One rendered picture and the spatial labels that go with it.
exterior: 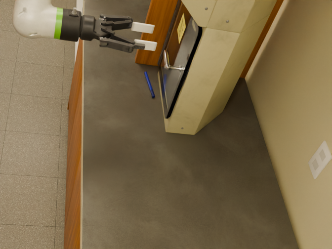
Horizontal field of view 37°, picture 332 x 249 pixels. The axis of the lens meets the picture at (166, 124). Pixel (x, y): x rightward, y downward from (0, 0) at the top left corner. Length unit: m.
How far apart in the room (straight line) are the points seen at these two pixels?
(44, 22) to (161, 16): 0.58
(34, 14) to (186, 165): 0.71
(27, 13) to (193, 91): 0.59
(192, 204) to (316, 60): 0.64
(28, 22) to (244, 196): 0.90
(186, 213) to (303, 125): 0.51
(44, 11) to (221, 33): 0.52
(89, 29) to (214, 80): 0.45
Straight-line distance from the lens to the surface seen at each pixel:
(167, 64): 1.65
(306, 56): 1.82
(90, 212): 1.53
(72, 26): 1.49
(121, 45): 1.49
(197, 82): 1.65
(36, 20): 1.48
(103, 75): 1.95
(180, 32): 1.73
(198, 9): 1.47
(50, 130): 2.98
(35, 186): 2.72
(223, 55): 1.59
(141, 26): 1.59
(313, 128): 1.72
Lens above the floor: 2.21
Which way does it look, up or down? 44 degrees down
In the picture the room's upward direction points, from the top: 21 degrees clockwise
